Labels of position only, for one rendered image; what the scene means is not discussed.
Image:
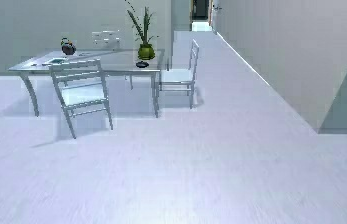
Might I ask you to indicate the green potted house plant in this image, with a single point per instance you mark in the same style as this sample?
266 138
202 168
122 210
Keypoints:
145 40

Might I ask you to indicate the white room door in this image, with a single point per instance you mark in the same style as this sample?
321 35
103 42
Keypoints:
215 13

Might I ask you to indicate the grey dining table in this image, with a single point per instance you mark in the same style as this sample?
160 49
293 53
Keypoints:
121 63

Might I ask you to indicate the white slatted chair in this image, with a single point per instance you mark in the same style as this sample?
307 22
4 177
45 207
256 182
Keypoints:
81 95
181 76
107 37

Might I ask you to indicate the small dark bowl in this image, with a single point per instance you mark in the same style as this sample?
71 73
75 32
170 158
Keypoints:
142 64

